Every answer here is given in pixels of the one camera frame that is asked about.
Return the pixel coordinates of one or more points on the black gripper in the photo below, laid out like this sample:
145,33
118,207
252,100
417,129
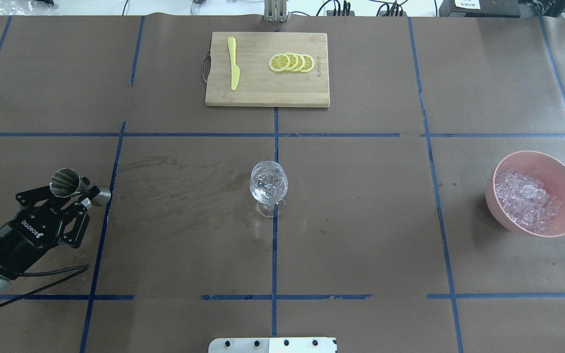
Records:
19,239

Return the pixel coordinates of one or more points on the heap of ice cubes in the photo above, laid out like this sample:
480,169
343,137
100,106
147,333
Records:
524,199

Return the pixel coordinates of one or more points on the lemon slice nearest knife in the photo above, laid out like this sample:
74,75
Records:
279,62

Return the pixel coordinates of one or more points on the black power box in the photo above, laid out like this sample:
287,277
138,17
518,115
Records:
480,8

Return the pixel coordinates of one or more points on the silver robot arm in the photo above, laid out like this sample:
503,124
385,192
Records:
43,222

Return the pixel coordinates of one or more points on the lemon slice farthest from knife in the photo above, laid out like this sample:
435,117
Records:
309,63

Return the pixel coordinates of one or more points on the clear plastic bag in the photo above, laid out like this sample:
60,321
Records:
25,8

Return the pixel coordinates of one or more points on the yellow plastic knife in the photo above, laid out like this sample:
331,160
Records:
235,69

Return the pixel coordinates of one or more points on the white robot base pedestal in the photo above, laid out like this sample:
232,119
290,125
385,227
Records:
274,345

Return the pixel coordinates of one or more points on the bamboo cutting board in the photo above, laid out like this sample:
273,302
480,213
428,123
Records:
258,85

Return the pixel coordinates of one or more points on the aluminium frame post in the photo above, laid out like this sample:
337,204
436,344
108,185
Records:
275,11

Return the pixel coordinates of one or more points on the steel double jigger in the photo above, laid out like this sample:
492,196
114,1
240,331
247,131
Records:
67,183

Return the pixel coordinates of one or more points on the pink ice bowl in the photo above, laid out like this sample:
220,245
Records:
549,170

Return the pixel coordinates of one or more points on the clear wine glass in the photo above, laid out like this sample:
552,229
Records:
268,184

